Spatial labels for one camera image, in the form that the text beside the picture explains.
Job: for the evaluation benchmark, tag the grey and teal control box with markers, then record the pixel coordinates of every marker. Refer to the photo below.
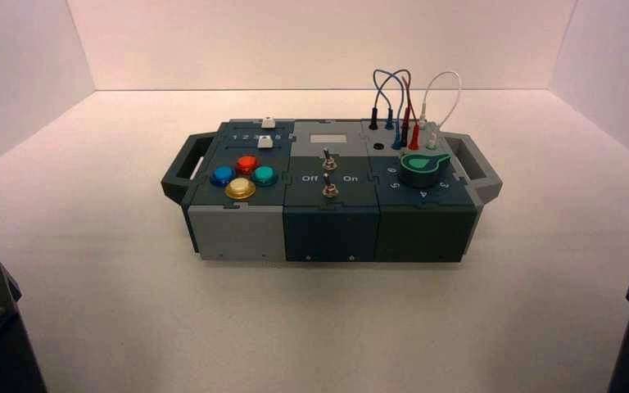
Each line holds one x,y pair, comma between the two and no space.
331,228

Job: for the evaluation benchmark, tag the green round push button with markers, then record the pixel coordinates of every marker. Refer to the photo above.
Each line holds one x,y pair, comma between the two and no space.
264,174

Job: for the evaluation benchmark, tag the small grey display screen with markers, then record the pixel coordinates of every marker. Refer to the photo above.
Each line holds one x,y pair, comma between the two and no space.
325,138

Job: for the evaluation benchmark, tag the red round push button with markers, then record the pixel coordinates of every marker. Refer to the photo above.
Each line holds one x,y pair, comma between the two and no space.
247,164

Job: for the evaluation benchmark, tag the white slider knob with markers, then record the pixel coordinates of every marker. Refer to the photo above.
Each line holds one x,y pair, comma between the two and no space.
268,122
263,142

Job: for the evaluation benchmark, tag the yellow round push button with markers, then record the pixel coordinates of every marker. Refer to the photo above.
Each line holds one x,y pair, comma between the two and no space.
240,189

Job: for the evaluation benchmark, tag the blue round push button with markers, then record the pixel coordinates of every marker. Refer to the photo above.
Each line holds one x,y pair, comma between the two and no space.
223,175

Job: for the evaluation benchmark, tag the green rotary knob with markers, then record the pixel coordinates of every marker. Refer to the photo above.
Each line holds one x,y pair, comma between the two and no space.
422,171

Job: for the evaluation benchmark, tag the metal toggle switch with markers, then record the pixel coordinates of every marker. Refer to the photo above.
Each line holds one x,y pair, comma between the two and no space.
326,161
328,189

